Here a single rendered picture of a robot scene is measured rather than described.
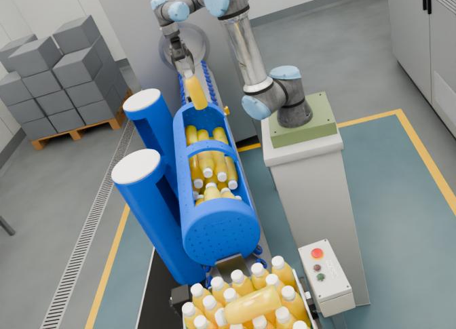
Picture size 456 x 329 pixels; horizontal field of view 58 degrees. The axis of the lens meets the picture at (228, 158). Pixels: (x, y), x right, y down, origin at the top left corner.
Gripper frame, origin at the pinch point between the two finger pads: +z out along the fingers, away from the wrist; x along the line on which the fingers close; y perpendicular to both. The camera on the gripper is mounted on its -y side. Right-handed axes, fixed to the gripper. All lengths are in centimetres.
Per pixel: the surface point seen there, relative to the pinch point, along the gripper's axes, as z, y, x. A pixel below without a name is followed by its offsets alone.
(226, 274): 44, -83, 9
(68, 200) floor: 140, 156, 172
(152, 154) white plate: 38, 7, 35
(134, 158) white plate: 38, 9, 46
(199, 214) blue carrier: 19, -75, 9
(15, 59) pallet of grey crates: 24, 285, 193
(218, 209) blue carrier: 20, -76, 2
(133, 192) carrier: 45, -11, 49
